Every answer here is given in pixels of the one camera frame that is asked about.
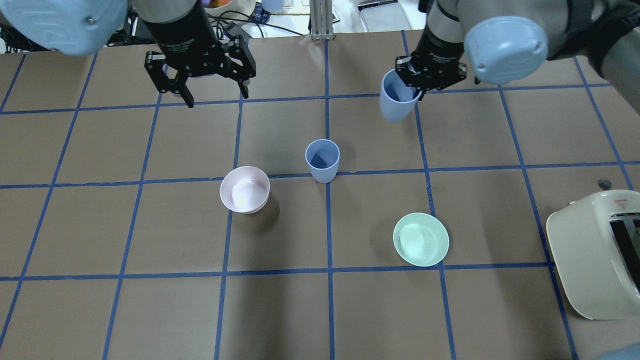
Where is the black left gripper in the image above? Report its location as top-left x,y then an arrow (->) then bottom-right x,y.
144,5 -> 257,109

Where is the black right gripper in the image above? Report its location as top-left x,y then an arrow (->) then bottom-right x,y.
395,30 -> 467,101

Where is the blue cup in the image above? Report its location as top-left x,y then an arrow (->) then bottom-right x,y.
304,139 -> 341,183
379,69 -> 418,123

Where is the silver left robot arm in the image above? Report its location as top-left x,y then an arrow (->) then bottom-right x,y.
1,0 -> 257,107

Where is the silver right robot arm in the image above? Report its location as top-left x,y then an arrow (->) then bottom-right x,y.
131,0 -> 639,111

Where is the bowl of foam cubes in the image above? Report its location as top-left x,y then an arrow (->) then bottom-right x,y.
201,0 -> 256,16

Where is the pink bowl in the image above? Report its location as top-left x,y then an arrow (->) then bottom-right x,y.
219,166 -> 271,214

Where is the mint green bowl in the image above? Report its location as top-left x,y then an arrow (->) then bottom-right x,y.
392,212 -> 450,268

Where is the cream toaster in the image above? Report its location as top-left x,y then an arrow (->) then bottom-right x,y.
545,189 -> 640,321

